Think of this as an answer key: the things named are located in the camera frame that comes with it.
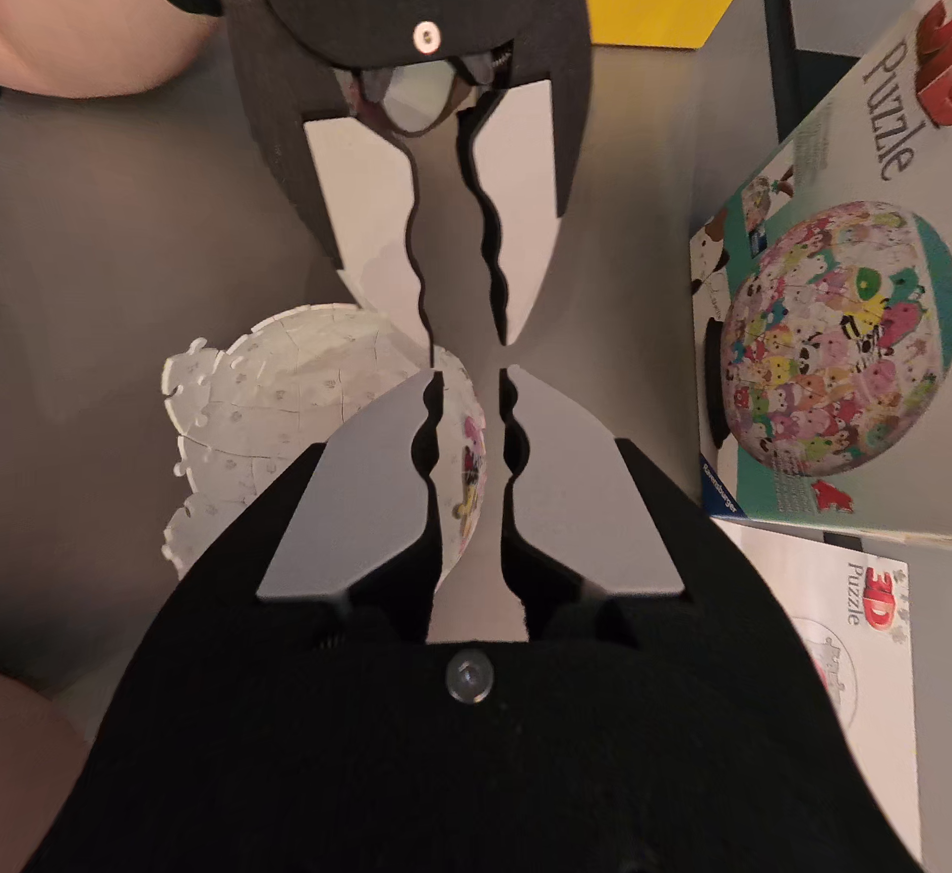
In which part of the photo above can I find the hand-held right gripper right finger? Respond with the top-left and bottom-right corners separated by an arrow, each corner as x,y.
499,365 -> 686,602

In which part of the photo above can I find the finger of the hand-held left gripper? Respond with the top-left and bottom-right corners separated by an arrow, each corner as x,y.
303,115 -> 438,368
456,77 -> 560,348

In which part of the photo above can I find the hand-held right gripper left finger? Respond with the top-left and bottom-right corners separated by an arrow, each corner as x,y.
256,369 -> 446,604

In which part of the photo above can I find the white half puzzle ball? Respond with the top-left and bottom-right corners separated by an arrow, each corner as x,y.
161,303 -> 493,593

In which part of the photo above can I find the person's left forearm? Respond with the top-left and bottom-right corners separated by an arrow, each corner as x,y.
0,0 -> 226,101

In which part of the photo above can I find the person's right forearm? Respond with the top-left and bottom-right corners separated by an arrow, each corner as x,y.
0,671 -> 95,873

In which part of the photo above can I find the colourful puzzle box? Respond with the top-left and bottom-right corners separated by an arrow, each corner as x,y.
688,0 -> 952,548

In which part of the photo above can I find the white instruction leaflet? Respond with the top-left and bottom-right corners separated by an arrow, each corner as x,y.
715,516 -> 925,868

